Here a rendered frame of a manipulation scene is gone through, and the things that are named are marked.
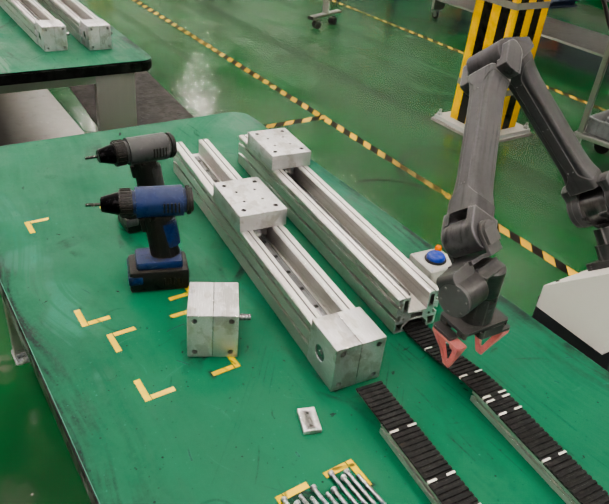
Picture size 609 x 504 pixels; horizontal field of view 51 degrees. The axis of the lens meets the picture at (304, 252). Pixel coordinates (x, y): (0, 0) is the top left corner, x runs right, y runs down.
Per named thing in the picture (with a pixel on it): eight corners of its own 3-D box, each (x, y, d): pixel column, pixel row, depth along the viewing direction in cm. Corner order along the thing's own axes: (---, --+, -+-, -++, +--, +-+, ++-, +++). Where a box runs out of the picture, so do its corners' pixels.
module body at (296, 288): (353, 345, 122) (359, 310, 118) (306, 358, 118) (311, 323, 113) (208, 166, 180) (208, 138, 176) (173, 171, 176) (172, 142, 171)
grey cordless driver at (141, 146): (180, 223, 154) (179, 138, 142) (98, 242, 144) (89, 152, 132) (168, 209, 159) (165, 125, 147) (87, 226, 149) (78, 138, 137)
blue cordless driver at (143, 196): (195, 288, 133) (194, 195, 121) (94, 298, 127) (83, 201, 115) (190, 267, 139) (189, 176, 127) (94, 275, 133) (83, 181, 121)
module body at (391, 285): (433, 322, 130) (441, 289, 126) (392, 334, 126) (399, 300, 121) (269, 158, 188) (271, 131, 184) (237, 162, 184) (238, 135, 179)
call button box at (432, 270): (455, 288, 141) (461, 264, 138) (419, 297, 137) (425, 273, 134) (433, 268, 147) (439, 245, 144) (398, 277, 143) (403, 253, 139)
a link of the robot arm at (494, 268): (514, 261, 104) (484, 247, 107) (493, 277, 100) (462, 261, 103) (504, 295, 108) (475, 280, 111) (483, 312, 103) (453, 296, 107)
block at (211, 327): (250, 356, 117) (253, 316, 112) (187, 357, 116) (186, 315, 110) (249, 321, 125) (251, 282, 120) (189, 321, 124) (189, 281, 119)
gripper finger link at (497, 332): (445, 348, 117) (456, 308, 112) (474, 337, 121) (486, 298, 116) (471, 372, 113) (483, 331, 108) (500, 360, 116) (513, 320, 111)
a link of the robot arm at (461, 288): (492, 215, 103) (450, 229, 109) (452, 240, 95) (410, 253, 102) (522, 283, 103) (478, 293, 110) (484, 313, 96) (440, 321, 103)
